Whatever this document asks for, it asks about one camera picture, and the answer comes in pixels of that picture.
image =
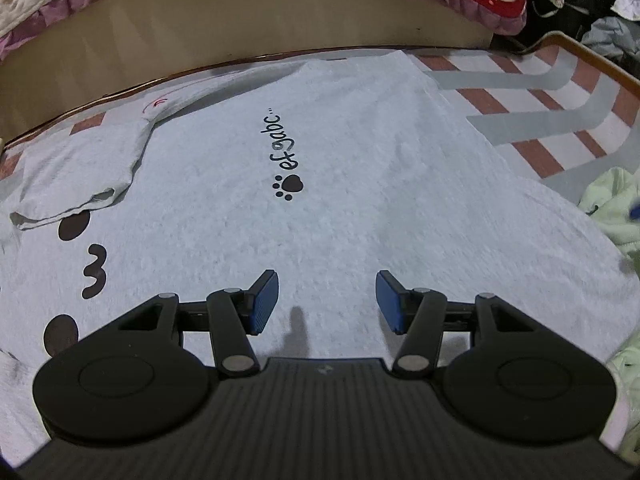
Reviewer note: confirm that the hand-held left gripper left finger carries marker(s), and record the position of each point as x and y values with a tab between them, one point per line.
262	305

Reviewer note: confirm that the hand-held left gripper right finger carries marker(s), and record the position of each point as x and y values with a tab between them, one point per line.
390	302

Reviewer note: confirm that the white printed t-shirt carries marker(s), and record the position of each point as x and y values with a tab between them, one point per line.
350	210

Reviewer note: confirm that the pile of dark clothes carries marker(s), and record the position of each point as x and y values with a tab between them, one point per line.
610	35

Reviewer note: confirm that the light green garment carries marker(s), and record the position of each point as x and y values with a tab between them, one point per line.
610	200

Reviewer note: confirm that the patterned pastel rug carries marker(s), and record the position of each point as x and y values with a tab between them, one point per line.
550	110

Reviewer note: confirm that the cream bed frame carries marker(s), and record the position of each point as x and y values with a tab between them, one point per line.
200	25

